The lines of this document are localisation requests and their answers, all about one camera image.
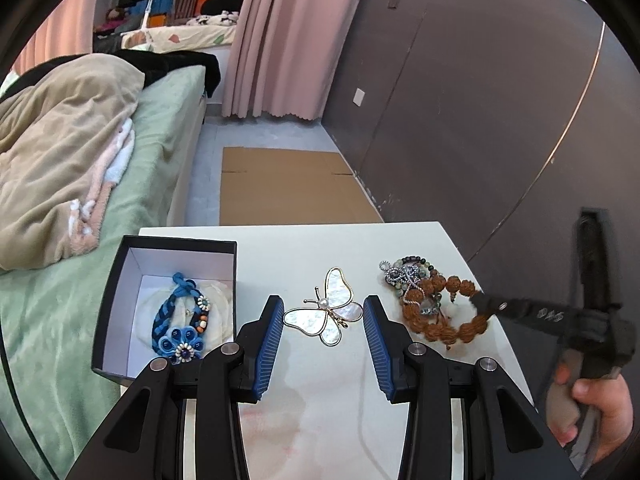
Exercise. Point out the cream patterned quilt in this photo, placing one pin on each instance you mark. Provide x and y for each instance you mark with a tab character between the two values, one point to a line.
190	35

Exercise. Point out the black jewelry box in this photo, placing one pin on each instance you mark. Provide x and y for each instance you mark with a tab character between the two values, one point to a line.
135	265

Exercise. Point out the narrow pink curtain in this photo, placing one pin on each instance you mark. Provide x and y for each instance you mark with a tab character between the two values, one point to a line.
60	35

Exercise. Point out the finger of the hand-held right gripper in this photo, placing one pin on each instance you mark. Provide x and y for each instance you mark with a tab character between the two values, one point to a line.
520	308

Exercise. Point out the pearl shell butterfly brooch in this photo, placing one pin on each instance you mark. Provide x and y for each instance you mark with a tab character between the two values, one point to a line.
305	321

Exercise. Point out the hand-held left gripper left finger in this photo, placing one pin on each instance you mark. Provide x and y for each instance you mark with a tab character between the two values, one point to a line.
267	345

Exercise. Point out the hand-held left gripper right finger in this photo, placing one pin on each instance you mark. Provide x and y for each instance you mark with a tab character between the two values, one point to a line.
380	345

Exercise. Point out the beige plush blanket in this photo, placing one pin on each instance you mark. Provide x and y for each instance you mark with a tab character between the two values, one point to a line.
50	150

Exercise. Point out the bed with green sheet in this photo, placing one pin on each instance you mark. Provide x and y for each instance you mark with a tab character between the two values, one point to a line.
45	335

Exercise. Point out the person's right hand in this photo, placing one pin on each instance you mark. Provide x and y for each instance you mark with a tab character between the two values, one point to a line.
607	405

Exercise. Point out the light wooden rack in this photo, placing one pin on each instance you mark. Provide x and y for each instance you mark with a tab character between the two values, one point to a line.
185	2

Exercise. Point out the wide pink curtain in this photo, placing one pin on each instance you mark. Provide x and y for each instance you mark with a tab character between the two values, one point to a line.
290	35

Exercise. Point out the white wall plate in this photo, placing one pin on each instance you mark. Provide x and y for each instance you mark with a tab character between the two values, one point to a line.
359	97

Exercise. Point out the flat cardboard sheet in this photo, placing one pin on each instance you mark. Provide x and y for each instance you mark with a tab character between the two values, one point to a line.
290	190

